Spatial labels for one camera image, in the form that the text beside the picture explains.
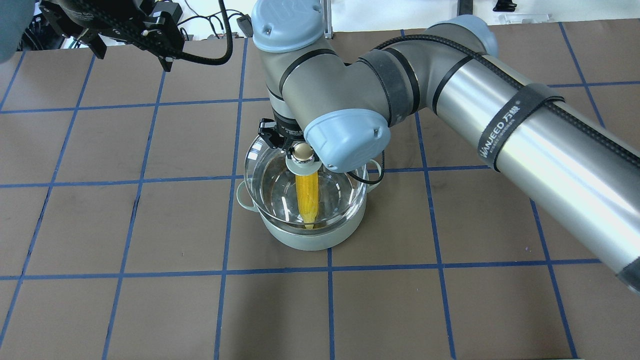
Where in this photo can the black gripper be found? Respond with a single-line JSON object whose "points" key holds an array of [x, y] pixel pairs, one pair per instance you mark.
{"points": [[268, 134]]}

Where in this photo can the yellow corn cob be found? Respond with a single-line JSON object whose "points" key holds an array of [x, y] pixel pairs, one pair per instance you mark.
{"points": [[307, 192]]}

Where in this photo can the aluminium frame post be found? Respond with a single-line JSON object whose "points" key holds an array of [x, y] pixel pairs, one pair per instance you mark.
{"points": [[327, 19]]}

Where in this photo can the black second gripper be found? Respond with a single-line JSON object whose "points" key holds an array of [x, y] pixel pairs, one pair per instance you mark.
{"points": [[75, 8]]}

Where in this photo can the brown paper table mat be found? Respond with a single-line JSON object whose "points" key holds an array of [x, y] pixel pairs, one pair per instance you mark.
{"points": [[121, 237]]}

